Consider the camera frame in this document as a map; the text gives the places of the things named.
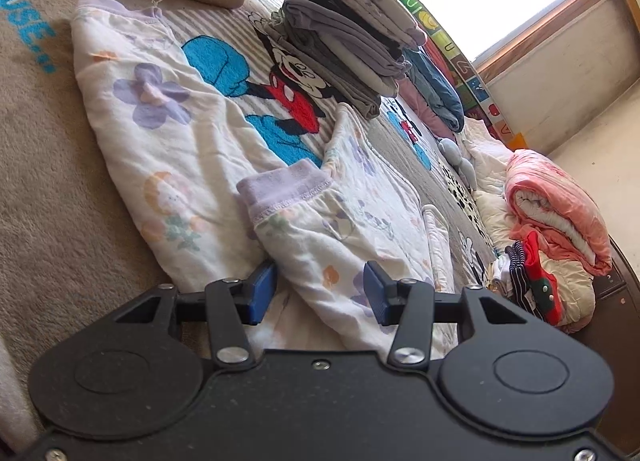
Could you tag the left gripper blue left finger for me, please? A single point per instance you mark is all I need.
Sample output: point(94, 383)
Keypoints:
point(226, 306)

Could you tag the light blue plush toy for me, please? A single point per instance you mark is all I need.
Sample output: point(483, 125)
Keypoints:
point(450, 150)

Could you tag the red striped folded clothes stack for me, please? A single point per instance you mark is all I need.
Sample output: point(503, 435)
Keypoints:
point(518, 275)

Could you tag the white floral quilted pajama garment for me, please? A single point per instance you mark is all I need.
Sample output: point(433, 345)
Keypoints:
point(319, 219)

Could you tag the colourful alphabet play mat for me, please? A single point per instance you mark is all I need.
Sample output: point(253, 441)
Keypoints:
point(472, 90)

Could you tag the grey purple folded clothes stack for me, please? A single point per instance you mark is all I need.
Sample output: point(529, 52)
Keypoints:
point(357, 46)

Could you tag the blue folded blanket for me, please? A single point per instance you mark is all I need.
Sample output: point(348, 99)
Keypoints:
point(430, 95)

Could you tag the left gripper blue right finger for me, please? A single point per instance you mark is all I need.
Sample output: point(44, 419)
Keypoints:
point(414, 307)

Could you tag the pink white rolled quilt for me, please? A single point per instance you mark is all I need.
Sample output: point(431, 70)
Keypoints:
point(547, 201)

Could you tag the Mickey Mouse plush blanket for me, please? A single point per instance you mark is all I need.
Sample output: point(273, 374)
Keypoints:
point(72, 198)

